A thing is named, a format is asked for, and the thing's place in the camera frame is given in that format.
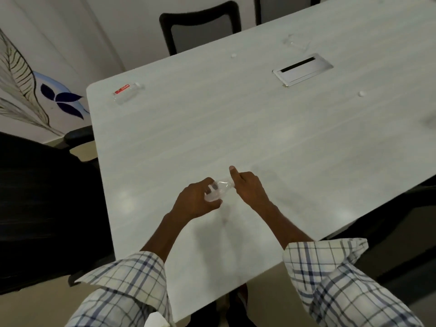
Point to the black chair with grey back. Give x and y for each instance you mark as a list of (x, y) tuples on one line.
[(286, 8), (201, 27)]

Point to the checked shirt sleeve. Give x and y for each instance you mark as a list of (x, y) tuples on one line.
[(340, 289), (122, 289)]

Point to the person's right forearm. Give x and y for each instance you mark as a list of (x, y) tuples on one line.
[(284, 228)]

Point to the person's right fingers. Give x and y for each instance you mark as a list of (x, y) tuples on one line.
[(233, 175)]

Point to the black mesh office chair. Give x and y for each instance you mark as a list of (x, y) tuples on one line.
[(47, 207)]

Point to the clear bottle with red label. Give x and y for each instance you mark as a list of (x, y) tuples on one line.
[(126, 92)]

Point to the checked left shirt sleeve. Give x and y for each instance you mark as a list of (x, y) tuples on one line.
[(122, 289)]

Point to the checked right shirt sleeve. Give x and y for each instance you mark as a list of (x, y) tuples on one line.
[(340, 289)]

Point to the person's left hand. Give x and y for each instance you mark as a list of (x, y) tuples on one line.
[(190, 200)]

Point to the clear empty plastic bottle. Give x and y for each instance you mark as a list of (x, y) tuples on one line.
[(297, 42)]

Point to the person's right hand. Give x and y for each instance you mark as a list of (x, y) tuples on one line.
[(252, 190)]

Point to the small clear plastic bottle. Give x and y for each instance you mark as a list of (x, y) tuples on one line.
[(219, 191)]

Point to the person's left forearm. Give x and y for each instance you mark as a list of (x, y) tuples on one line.
[(167, 234)]

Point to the person's left fingers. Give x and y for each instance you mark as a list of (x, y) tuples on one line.
[(208, 186)]

